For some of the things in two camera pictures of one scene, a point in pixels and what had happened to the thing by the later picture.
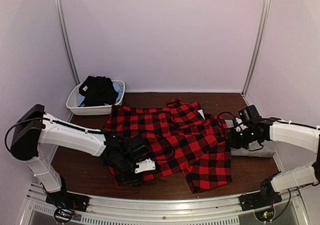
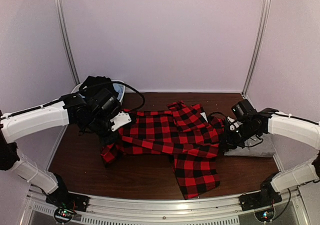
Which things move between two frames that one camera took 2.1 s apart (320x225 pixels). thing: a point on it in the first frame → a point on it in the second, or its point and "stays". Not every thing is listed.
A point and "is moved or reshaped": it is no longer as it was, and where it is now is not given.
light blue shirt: x=80 y=98 stays
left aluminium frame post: x=64 y=33 stays
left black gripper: x=128 y=181 → x=104 y=141
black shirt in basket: x=98 y=91 stays
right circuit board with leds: x=265 y=215 stays
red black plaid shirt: x=180 y=136 is moved or reshaped
